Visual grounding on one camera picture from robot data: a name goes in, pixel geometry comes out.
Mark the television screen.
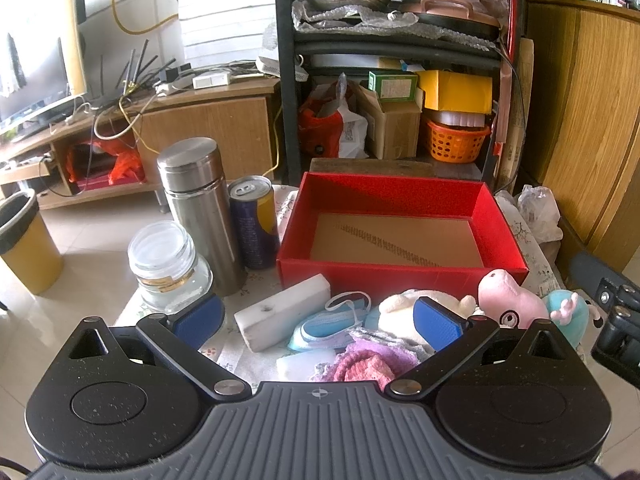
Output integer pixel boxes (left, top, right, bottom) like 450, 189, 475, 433
1, 0, 88, 134

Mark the red white plastic bag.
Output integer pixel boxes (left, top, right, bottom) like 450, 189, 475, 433
297, 74, 368, 159

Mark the blue face mask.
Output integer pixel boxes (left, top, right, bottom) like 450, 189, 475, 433
288, 290, 371, 352

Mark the green small box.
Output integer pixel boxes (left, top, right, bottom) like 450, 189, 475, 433
368, 70, 418, 102

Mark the yellow trash bin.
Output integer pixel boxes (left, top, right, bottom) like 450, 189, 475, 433
0, 188, 63, 296

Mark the pink knitted yarn item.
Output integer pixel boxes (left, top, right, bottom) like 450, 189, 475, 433
314, 341, 420, 390

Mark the wooden TV cabinet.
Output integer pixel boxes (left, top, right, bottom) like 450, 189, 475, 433
1, 77, 284, 209

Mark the yellow cable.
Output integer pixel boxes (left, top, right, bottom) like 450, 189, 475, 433
106, 0, 281, 177

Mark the white power adapter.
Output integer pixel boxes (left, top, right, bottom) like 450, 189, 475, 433
192, 70, 232, 90

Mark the purple knitted cloth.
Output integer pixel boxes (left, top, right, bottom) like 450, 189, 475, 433
348, 327, 436, 362

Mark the cream plush toy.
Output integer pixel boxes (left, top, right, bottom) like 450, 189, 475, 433
378, 289, 482, 346

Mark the blue yellow drink can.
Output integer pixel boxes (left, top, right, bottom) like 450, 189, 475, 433
229, 176, 280, 270

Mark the red cardboard box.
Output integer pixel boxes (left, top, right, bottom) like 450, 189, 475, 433
277, 172, 528, 301

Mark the wooden cupboard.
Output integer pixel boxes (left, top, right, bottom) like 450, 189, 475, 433
522, 0, 639, 271

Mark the yellow box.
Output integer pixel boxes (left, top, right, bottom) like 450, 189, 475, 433
418, 70, 492, 115

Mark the white foam block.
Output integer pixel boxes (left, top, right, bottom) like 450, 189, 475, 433
234, 274, 331, 353

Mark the pink pig plush toy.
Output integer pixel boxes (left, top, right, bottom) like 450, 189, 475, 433
477, 269, 604, 348

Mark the dark wooden stool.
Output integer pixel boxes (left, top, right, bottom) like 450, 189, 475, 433
309, 157, 435, 178

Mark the brown cardboard box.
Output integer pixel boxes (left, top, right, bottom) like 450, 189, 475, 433
355, 86, 421, 160

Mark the orange plastic basket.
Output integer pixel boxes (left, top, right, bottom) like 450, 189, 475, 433
420, 117, 490, 164

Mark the black metal shelf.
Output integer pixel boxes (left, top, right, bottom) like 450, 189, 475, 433
276, 0, 500, 185

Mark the pink pot lid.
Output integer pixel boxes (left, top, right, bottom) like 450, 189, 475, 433
399, 0, 500, 28

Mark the steel thermos flask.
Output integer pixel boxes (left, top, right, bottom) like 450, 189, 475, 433
156, 136, 246, 297

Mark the clear glass jar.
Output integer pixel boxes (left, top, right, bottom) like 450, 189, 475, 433
127, 220, 214, 314

